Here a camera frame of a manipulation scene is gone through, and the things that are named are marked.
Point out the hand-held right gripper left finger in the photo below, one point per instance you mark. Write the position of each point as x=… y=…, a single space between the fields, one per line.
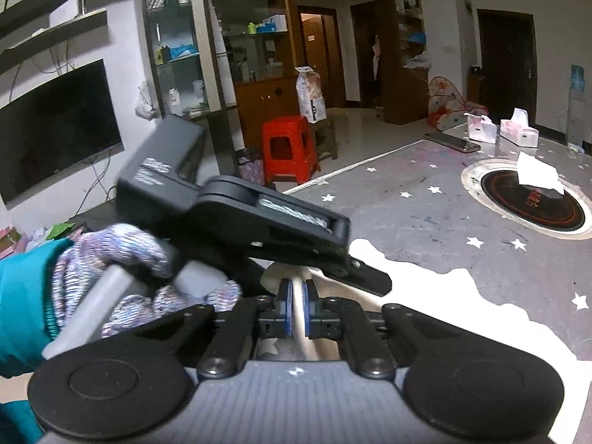
x=284 y=305

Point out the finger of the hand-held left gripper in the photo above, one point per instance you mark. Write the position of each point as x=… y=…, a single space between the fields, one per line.
x=370 y=280

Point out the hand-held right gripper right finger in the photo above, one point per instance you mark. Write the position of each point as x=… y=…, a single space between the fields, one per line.
x=311 y=307

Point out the cream sweatshirt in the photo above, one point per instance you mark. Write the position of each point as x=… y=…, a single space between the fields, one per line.
x=508 y=333

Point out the person's left forearm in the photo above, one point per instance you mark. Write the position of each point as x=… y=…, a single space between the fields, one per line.
x=23 y=305

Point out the person's left hand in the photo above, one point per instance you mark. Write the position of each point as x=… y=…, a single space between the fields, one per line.
x=115 y=245

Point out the patterned trash bin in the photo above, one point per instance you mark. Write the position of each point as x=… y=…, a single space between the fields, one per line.
x=249 y=169

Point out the red plastic stool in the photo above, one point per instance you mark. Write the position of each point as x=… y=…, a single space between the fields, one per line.
x=286 y=127

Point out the glass display cabinet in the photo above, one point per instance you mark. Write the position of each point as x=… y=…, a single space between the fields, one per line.
x=259 y=101

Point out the small wooden stool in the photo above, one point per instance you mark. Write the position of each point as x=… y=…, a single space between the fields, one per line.
x=326 y=134

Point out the white paper bag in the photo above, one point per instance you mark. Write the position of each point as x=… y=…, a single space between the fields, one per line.
x=310 y=97

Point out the white plastic bag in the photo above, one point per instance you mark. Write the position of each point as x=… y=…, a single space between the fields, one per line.
x=144 y=101

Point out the round black induction cooktop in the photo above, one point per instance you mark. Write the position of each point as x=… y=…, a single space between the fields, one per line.
x=508 y=203

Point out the black smartphone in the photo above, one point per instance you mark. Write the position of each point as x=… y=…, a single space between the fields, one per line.
x=453 y=142

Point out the green paper sheet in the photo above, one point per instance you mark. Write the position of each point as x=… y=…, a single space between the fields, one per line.
x=60 y=231

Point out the brown interior door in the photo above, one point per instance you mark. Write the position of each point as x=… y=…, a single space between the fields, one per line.
x=312 y=51

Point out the white tissue box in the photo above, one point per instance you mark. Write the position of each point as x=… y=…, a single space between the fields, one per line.
x=481 y=132

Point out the wooden divider shelf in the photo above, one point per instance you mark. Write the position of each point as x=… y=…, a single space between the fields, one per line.
x=402 y=97

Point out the black flat television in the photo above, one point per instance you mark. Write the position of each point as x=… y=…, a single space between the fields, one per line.
x=55 y=134

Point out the dotted children's play tent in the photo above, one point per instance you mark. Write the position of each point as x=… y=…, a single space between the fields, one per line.
x=444 y=101

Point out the blue white box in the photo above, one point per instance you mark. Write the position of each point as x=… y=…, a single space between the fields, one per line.
x=275 y=24

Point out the crumpled white tissue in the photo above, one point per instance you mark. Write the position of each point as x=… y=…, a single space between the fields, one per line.
x=536 y=173

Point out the pink tissue box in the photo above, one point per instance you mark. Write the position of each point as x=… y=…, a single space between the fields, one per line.
x=520 y=136

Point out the hanging white pink garment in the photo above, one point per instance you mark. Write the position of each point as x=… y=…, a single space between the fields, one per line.
x=378 y=55

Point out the white router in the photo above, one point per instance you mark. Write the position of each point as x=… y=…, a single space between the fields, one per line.
x=64 y=11

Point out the dark wooden door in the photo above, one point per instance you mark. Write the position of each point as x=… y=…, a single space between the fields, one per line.
x=504 y=55

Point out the white water dispenser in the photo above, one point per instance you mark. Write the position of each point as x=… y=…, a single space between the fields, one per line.
x=577 y=120

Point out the blue water jug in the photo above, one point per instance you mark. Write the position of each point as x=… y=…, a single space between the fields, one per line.
x=577 y=78

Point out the person's teal jacket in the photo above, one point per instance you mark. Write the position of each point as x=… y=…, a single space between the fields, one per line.
x=14 y=425

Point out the dark wall shelf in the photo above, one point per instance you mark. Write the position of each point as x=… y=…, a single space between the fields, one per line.
x=69 y=32

